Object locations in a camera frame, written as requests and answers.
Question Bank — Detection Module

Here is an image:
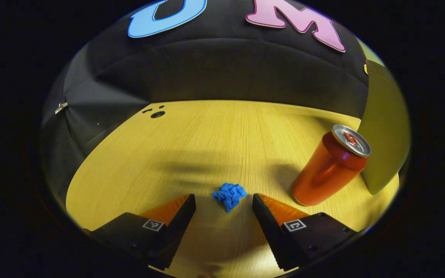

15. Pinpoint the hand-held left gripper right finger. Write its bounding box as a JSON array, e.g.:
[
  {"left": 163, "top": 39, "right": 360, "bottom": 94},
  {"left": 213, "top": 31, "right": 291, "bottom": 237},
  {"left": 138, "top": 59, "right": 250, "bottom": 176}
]
[{"left": 252, "top": 193, "right": 362, "bottom": 271}]

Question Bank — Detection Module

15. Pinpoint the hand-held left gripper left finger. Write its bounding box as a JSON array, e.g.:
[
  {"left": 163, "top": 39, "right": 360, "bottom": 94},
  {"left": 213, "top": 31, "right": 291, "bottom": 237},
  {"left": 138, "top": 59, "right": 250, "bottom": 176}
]
[{"left": 89, "top": 194, "right": 197, "bottom": 271}]

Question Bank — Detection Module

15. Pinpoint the blue paper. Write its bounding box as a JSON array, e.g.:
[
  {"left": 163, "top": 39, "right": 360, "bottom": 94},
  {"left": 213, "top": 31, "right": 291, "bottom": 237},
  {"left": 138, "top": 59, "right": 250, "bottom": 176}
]
[{"left": 212, "top": 183, "right": 247, "bottom": 213}]

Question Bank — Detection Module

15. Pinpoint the red pop can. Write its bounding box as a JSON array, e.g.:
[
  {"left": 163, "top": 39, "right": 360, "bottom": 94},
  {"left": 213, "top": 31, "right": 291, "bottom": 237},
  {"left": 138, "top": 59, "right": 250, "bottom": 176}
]
[{"left": 292, "top": 124, "right": 372, "bottom": 207}]

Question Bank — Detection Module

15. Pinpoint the pale green desktop garbage bin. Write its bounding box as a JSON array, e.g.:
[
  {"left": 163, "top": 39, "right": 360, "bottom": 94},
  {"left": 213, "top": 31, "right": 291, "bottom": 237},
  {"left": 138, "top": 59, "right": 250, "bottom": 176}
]
[{"left": 361, "top": 39, "right": 411, "bottom": 195}]

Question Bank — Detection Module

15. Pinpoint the black backdrop cloth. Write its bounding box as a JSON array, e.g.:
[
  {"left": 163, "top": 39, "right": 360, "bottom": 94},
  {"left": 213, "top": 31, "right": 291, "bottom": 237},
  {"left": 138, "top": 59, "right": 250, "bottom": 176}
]
[{"left": 41, "top": 0, "right": 370, "bottom": 201}]

